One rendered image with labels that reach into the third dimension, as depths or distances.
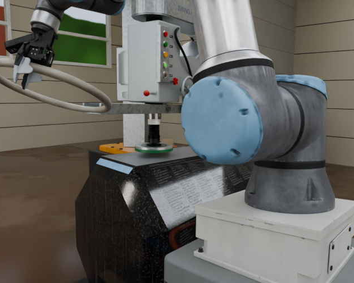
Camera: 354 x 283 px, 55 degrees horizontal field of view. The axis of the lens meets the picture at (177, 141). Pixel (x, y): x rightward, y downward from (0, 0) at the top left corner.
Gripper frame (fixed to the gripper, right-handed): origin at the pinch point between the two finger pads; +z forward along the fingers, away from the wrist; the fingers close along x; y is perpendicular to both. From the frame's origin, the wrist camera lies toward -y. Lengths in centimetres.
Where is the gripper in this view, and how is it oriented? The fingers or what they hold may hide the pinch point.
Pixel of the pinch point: (18, 82)
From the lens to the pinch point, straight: 125.2
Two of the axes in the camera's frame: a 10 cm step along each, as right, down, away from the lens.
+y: 9.7, 2.2, -0.8
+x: 0.3, 2.1, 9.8
